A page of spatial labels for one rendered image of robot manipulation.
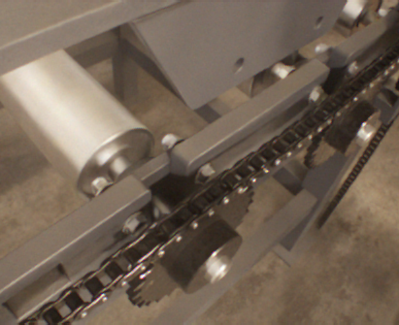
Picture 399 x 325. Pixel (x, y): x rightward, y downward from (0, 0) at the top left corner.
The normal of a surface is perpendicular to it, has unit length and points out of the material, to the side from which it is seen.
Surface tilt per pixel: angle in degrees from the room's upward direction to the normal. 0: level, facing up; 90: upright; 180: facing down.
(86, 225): 0
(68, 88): 3
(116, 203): 0
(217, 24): 90
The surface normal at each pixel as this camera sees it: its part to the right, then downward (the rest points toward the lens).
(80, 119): -0.06, -0.47
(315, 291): 0.11, -0.60
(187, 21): 0.69, 0.62
